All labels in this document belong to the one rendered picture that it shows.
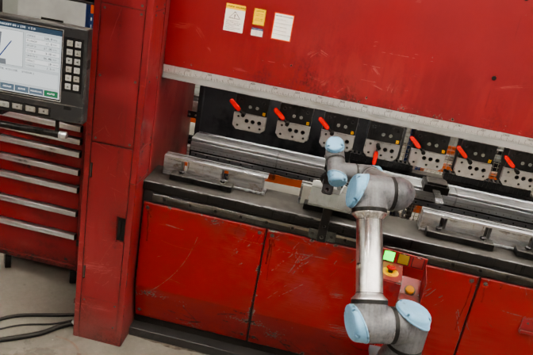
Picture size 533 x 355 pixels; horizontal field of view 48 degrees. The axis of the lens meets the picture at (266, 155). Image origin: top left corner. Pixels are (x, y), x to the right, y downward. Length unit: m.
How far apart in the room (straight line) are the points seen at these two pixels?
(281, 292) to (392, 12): 1.37
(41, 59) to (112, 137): 0.53
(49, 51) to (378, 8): 1.30
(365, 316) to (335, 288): 0.96
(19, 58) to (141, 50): 0.48
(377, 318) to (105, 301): 1.56
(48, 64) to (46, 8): 4.73
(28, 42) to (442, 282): 1.99
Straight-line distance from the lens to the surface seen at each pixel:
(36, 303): 3.49
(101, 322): 3.16
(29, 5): 7.13
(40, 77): 2.36
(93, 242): 2.93
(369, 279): 1.94
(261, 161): 3.05
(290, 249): 2.79
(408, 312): 1.96
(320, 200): 2.57
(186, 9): 2.68
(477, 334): 3.01
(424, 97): 2.64
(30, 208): 3.47
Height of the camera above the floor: 2.02
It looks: 20 degrees down
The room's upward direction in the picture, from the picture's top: 10 degrees clockwise
